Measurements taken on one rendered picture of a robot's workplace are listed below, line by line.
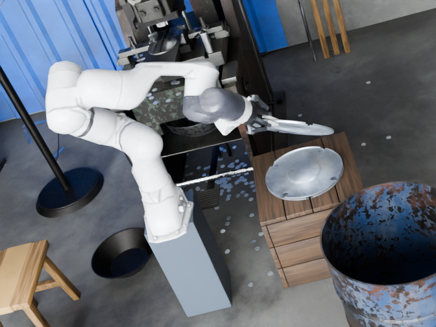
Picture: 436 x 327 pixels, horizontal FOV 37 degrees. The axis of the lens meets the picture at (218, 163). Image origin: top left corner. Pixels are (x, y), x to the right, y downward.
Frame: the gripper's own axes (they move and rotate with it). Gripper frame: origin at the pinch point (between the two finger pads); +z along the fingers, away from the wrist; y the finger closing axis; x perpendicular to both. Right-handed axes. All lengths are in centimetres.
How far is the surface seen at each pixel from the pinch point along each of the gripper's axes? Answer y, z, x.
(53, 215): -46, 51, 144
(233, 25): 50, 53, 51
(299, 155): -8.3, 33.9, 3.4
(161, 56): 26, 10, 56
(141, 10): 42, 3, 63
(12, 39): 56, 78, 223
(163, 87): 14, 18, 60
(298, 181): -18.6, 22.7, -2.4
